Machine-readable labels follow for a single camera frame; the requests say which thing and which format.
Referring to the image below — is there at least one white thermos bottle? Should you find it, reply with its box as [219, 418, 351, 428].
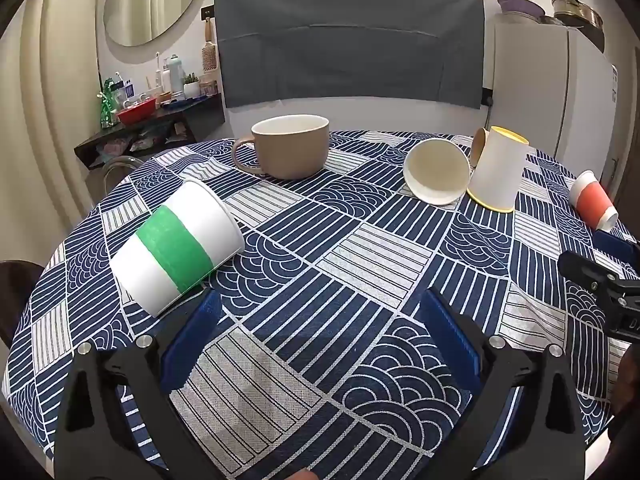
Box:
[167, 54, 184, 95]

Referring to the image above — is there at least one black side shelf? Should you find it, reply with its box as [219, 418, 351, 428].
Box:
[74, 95, 226, 169]

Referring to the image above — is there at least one white refrigerator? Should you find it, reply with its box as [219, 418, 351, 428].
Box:
[482, 12, 621, 186]

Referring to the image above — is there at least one wooden hairbrush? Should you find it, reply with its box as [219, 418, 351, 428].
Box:
[201, 17, 219, 74]

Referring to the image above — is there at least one grey cloth cover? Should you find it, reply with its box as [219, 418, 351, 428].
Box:
[214, 0, 487, 109]

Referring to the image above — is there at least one orange and white paper cup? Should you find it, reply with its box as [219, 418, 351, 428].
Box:
[570, 170, 619, 231]

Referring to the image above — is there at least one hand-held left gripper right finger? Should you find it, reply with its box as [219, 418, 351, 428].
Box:
[419, 287, 586, 480]

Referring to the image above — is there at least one green glass bottle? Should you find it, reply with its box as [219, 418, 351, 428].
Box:
[100, 78, 119, 129]

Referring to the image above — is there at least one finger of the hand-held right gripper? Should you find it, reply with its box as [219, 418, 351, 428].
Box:
[594, 231, 640, 265]
[558, 251, 640, 347]

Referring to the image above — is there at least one purple bowl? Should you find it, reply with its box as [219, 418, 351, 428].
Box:
[496, 0, 546, 22]

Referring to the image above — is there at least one metal cooking pot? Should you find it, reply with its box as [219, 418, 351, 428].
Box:
[551, 0, 604, 28]

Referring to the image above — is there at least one beige curtain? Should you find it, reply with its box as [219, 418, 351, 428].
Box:
[0, 0, 107, 273]

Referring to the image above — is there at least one red bowl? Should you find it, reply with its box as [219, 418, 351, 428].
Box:
[116, 99, 157, 125]

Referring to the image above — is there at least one oval wall mirror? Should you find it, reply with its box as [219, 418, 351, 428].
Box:
[103, 0, 208, 47]

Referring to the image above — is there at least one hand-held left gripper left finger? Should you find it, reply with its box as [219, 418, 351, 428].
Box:
[54, 288, 223, 480]

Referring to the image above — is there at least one brown kraft paper cup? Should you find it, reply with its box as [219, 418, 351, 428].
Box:
[470, 128, 489, 167]

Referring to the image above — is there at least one blue patterned tablecloth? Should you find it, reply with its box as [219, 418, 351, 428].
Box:
[0, 130, 640, 480]

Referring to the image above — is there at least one beige ceramic mug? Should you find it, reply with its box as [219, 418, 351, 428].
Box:
[231, 114, 330, 180]

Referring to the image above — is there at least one clear plastic chair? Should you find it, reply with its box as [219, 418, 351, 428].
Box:
[102, 156, 146, 194]

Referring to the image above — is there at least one white cup yellow rim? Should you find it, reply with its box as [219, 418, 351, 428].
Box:
[467, 126, 530, 212]

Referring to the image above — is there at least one dark brown chair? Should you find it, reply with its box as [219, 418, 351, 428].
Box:
[0, 260, 46, 347]

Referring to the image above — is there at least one plain white paper cup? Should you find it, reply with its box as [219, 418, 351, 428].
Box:
[403, 139, 471, 206]

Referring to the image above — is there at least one white paper cup green band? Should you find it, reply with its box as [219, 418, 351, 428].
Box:
[109, 179, 246, 317]

